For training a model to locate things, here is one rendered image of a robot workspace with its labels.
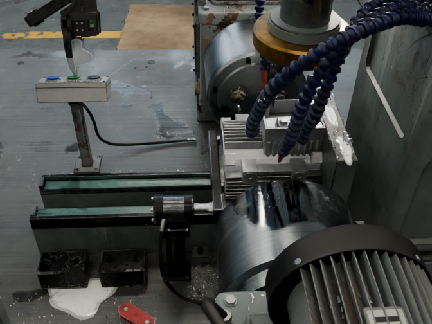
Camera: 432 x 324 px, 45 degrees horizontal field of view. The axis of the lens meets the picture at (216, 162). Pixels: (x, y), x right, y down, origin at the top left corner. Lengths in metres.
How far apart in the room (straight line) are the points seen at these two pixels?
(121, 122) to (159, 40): 1.84
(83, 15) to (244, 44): 0.38
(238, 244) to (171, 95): 0.96
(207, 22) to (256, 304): 0.89
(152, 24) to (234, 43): 2.34
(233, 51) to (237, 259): 0.59
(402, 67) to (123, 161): 0.80
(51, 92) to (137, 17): 2.43
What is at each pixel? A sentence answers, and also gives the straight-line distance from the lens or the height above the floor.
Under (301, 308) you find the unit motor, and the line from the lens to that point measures 0.57.
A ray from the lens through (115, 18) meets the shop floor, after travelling 4.07.
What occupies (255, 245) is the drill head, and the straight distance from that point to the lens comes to 0.83.
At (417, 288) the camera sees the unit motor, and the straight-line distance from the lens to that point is 0.56.
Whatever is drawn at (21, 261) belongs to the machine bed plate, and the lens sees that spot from 1.31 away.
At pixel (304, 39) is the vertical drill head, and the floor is 1.35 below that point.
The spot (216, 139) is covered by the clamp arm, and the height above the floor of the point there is 1.03.
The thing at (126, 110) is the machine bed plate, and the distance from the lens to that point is 1.69.
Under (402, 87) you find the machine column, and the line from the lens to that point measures 1.05.
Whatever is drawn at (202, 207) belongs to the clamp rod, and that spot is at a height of 1.02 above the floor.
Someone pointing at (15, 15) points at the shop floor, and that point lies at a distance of 4.30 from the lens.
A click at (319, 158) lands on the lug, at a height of 1.08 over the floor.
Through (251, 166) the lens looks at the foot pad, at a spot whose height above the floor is 1.07.
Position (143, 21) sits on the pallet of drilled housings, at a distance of 3.67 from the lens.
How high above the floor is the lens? 1.78
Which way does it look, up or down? 41 degrees down
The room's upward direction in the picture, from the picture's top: 1 degrees clockwise
